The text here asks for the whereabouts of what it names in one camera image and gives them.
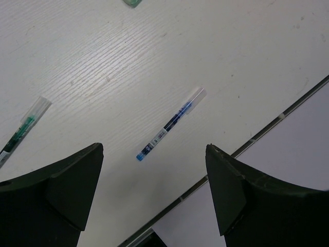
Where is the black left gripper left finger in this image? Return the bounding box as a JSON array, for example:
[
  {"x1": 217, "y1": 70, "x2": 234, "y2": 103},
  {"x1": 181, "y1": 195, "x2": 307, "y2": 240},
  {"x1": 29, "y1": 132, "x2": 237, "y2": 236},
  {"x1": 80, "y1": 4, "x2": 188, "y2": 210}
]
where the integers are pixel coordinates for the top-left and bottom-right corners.
[{"x1": 1, "y1": 143, "x2": 104, "y2": 246}]

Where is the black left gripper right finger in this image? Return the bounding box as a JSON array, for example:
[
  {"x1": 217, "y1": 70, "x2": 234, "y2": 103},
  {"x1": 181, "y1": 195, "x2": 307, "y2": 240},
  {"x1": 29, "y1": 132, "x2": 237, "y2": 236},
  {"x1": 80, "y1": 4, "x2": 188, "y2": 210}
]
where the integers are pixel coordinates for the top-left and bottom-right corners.
[{"x1": 205, "y1": 144, "x2": 328, "y2": 246}]

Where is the blue ink pen refill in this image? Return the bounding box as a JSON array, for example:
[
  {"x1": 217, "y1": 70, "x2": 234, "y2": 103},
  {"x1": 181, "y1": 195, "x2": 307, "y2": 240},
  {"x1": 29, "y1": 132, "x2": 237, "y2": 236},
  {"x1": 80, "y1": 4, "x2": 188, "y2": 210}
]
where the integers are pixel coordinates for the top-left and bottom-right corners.
[{"x1": 136, "y1": 87, "x2": 206, "y2": 161}]

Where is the green transparent plastic case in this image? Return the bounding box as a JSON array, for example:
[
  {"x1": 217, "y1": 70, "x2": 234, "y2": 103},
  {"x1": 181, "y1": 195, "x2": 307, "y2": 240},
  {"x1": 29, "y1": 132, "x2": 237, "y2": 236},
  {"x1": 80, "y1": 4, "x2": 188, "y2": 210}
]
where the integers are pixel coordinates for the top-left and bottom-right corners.
[{"x1": 123, "y1": 0, "x2": 142, "y2": 8}]

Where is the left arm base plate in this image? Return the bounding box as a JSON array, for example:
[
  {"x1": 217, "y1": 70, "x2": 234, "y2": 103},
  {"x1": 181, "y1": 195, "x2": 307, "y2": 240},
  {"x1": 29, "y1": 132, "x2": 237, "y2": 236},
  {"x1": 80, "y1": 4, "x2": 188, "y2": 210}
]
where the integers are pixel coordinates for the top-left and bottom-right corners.
[{"x1": 132, "y1": 228, "x2": 167, "y2": 247}]

